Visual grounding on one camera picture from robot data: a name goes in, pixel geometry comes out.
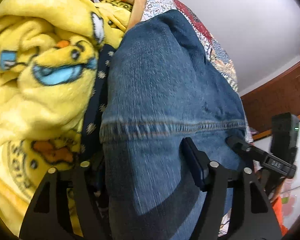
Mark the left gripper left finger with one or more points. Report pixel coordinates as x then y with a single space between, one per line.
48 217

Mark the patchwork patterned bed quilt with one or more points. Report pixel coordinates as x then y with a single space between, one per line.
202 30

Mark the white cabinet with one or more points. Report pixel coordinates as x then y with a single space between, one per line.
290 194

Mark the blue denim jeans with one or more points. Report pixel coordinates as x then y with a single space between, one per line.
170 109

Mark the yellow duck fleece blanket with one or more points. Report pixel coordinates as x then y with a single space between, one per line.
50 58

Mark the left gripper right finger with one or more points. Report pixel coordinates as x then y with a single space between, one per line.
235 205

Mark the right hand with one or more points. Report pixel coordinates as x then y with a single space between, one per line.
261 174

